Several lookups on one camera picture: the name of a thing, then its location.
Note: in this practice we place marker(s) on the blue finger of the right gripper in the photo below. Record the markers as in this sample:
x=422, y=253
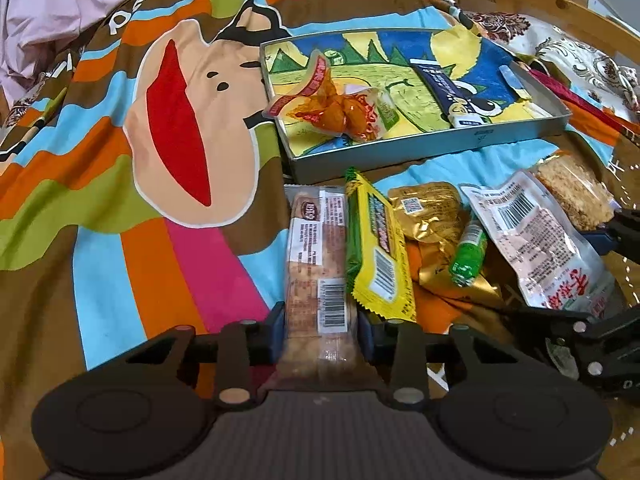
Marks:
x=620, y=235

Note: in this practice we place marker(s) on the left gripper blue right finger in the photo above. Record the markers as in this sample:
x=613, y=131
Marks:
x=371, y=336

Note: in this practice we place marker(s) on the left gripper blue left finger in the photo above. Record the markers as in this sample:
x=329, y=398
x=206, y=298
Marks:
x=275, y=322

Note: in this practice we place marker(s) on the clear pack of crackers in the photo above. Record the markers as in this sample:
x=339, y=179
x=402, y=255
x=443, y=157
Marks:
x=585, y=200

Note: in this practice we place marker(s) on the clear biscuit bar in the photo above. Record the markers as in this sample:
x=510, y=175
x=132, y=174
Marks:
x=320, y=321

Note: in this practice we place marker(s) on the white green snack bag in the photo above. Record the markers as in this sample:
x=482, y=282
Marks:
x=556, y=267

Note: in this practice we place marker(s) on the yellow snack packet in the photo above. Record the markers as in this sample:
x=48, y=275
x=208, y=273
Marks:
x=377, y=265

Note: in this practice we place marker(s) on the green sausage stick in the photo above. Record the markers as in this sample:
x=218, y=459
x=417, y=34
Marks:
x=469, y=257

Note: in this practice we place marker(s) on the blue white calcium sachet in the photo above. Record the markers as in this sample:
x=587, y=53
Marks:
x=456, y=108

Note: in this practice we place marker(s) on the orange chicken leg packet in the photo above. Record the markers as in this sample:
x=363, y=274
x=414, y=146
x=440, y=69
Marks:
x=317, y=102

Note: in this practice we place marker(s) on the gold foil snack packet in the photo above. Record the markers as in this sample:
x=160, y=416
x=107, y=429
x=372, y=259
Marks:
x=428, y=213

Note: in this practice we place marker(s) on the colourful monkey blanket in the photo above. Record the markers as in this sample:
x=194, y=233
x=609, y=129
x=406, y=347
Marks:
x=148, y=191

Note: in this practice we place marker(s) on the floral white satin quilt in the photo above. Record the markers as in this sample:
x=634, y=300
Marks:
x=599, y=91

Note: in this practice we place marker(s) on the grey tray with dinosaur print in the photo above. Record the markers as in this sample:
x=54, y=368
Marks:
x=513, y=105

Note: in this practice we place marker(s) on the pink bed sheet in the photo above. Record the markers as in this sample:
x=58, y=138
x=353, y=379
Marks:
x=30, y=29

